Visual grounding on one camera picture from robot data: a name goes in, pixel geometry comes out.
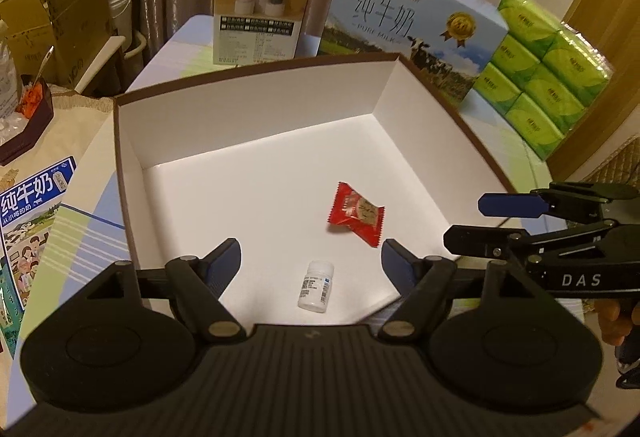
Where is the small white pill bottle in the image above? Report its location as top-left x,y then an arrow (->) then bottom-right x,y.
297,261 -> 334,313

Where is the person right hand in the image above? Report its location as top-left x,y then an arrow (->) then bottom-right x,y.
594,298 -> 640,346

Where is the dark wooden tray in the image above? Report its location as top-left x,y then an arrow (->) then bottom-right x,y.
1,78 -> 54,166

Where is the crumpled silver bag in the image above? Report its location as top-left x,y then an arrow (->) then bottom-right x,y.
0,20 -> 27,145

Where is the green tissue pack stack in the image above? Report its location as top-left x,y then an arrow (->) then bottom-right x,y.
475,0 -> 613,161

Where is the blue milk carton box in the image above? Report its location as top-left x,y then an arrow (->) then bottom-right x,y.
318,0 -> 508,105

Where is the brown cardboard storage box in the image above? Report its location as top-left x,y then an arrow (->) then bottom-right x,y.
114,54 -> 512,327

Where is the brown cardboard carton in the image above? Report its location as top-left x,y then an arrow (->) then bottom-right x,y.
1,0 -> 112,87

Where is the red candy wrapper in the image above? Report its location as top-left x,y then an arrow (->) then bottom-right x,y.
328,182 -> 385,247

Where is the quilted chair cushion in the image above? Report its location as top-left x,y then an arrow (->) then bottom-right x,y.
582,136 -> 640,189

